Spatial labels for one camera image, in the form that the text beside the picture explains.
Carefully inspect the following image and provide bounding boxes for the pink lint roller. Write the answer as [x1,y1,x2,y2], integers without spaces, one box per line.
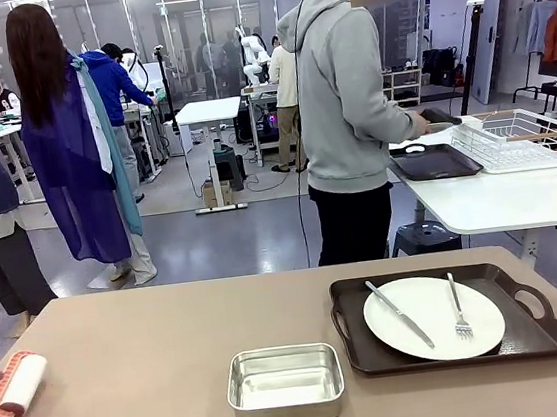
[0,348,56,417]

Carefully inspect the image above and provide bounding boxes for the white round plate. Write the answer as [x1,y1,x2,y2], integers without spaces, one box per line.
[359,267,511,371]

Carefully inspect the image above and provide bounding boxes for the dark brown serving tray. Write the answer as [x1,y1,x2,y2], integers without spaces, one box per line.
[326,254,557,382]
[385,136,486,187]

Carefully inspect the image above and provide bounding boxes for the person's right forearm gray sleeve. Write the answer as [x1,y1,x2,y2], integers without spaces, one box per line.
[354,94,426,149]

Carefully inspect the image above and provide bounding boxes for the person's right hand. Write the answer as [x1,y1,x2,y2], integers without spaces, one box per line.
[411,109,435,137]

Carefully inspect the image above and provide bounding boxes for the long-haired mannequin blue dress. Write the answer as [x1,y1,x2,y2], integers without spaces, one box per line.
[2,0,160,298]

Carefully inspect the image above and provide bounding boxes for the seated person black cap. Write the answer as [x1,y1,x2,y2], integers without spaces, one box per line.
[0,71,24,121]

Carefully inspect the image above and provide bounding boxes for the cardboard box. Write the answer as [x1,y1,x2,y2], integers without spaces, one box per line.
[200,179,235,211]

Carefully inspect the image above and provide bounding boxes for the white background desk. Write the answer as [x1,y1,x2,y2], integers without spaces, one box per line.
[120,97,176,184]

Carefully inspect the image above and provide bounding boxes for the steel rectangular container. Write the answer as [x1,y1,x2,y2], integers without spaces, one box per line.
[222,339,350,417]

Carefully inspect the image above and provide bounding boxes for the person in blue hoodie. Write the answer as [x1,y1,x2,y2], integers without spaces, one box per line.
[78,38,169,208]

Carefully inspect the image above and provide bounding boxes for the dark stacked stools green top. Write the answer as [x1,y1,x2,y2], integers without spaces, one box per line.
[209,140,249,195]

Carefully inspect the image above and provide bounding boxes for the white standing desk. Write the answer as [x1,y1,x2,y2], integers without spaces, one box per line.
[173,95,254,218]

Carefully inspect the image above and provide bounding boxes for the white robot workbench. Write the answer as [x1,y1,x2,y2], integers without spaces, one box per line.
[239,79,304,169]

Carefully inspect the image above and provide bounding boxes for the person in cream shirt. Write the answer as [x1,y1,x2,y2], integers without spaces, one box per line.
[256,33,311,176]

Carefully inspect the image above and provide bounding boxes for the silver table knife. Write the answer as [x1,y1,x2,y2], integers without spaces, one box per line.
[364,273,435,357]

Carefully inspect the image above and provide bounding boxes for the person in gray hoodie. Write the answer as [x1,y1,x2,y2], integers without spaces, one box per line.
[273,0,447,270]

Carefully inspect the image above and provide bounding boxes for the gray metal stool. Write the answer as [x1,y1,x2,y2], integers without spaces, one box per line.
[388,216,464,259]

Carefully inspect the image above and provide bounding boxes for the silver fork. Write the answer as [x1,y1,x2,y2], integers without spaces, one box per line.
[445,270,476,342]

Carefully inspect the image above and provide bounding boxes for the white shoe rack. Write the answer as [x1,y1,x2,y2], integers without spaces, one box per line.
[381,66,427,110]

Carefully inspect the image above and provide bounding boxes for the black bags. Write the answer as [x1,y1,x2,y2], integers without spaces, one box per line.
[421,45,462,91]

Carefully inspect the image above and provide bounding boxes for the black tripod white head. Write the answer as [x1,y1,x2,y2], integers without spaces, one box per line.
[448,0,498,117]

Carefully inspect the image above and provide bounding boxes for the gray open door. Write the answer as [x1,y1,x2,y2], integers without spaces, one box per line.
[460,0,520,107]

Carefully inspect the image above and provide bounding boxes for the gray hanging shirt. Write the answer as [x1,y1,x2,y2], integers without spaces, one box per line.
[509,0,557,58]

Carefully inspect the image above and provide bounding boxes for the black background camera tripod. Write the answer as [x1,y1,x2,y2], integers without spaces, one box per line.
[152,43,182,133]

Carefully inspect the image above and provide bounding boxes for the black hanging cable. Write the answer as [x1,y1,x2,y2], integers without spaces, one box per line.
[274,0,361,268]

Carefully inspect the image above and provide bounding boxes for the white wire dish rack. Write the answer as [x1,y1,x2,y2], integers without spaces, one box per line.
[448,104,557,180]

